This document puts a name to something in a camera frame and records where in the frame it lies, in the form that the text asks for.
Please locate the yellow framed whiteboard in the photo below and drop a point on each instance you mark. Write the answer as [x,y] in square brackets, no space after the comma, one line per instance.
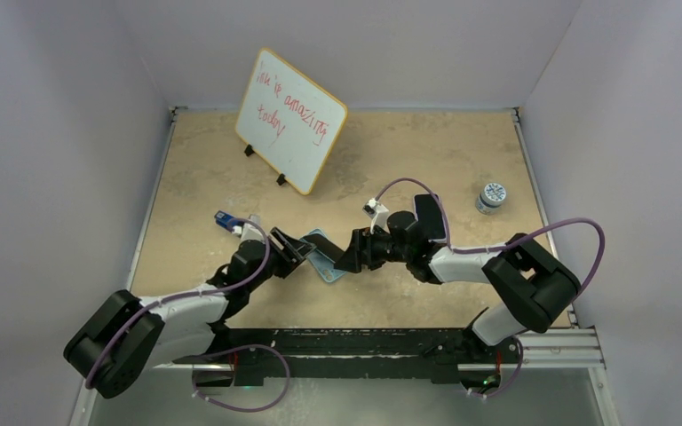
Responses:
[288,120]

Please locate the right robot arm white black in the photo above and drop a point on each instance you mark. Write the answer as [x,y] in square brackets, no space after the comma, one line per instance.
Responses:
[534,287]

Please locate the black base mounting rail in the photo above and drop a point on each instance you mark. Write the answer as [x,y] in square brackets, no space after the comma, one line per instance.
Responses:
[438,355]

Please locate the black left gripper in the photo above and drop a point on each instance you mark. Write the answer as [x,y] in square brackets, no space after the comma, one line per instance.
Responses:
[295,249]

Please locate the black smartphone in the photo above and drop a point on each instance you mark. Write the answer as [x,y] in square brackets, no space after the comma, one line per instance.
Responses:
[324,246]

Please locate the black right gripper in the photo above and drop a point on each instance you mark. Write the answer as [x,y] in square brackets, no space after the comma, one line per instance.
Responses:
[361,251]

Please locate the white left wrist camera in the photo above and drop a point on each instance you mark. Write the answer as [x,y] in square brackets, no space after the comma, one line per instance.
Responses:
[247,231]

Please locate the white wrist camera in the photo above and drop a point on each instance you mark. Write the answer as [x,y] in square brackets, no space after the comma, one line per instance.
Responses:
[378,214]
[247,231]

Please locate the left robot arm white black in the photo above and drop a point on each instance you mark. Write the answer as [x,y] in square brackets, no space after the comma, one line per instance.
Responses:
[127,335]

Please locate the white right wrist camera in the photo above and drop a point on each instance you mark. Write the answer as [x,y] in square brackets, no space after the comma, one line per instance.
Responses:
[378,214]

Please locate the light blue phone case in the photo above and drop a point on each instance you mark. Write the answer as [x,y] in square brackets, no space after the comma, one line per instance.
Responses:
[322,265]

